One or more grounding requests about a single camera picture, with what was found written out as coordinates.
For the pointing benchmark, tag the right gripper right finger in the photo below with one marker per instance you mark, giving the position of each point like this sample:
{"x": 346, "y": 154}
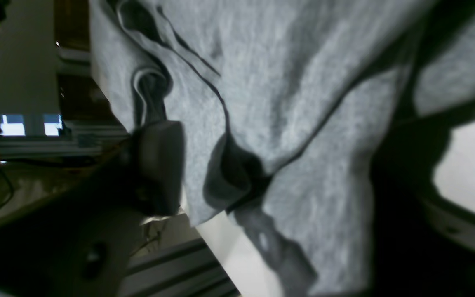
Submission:
{"x": 424, "y": 244}

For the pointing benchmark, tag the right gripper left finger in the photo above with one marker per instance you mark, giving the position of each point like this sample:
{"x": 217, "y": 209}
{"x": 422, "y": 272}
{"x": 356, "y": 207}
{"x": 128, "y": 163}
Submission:
{"x": 78, "y": 243}

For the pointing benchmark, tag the grey t-shirt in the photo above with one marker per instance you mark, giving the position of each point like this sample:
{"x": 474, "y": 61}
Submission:
{"x": 284, "y": 103}

